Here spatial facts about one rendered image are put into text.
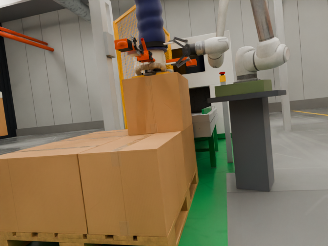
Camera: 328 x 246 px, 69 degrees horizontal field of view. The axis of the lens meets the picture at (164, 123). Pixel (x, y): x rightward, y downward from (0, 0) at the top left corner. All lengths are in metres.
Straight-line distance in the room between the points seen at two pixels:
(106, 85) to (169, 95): 1.77
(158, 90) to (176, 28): 10.19
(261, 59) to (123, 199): 1.35
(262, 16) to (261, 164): 1.06
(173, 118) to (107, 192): 0.71
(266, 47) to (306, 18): 10.29
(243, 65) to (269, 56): 0.20
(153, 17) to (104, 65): 1.54
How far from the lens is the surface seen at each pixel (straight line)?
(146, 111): 1.67
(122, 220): 1.21
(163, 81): 1.64
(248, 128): 1.94
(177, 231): 1.47
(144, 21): 1.94
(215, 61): 1.73
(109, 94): 3.28
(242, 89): 1.84
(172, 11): 12.04
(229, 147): 2.85
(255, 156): 1.97
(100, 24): 3.47
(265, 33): 1.90
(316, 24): 12.19
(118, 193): 1.17
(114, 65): 5.66
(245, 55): 1.98
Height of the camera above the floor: 0.72
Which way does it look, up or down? 4 degrees down
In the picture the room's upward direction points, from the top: 6 degrees counter-clockwise
